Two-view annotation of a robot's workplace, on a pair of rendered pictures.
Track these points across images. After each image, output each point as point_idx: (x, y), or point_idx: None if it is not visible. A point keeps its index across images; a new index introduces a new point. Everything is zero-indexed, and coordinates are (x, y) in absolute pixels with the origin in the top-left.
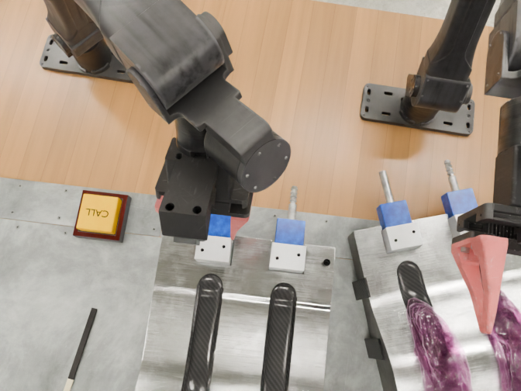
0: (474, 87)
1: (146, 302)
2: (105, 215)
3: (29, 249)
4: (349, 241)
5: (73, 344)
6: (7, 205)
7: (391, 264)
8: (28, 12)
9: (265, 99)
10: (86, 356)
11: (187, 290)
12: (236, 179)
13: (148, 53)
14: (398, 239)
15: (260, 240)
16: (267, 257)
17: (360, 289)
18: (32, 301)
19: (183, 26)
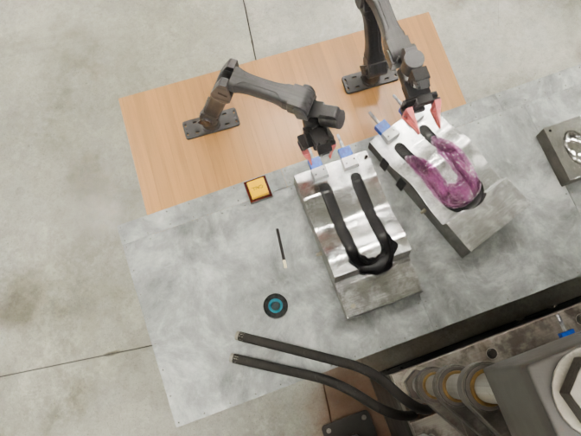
0: None
1: (297, 215)
2: (262, 186)
3: (233, 219)
4: (369, 149)
5: (277, 246)
6: (211, 207)
7: (391, 147)
8: (162, 117)
9: None
10: (284, 248)
11: (316, 194)
12: (335, 126)
13: (299, 102)
14: (389, 135)
15: (335, 161)
16: (341, 166)
17: (384, 164)
18: (248, 239)
19: (303, 91)
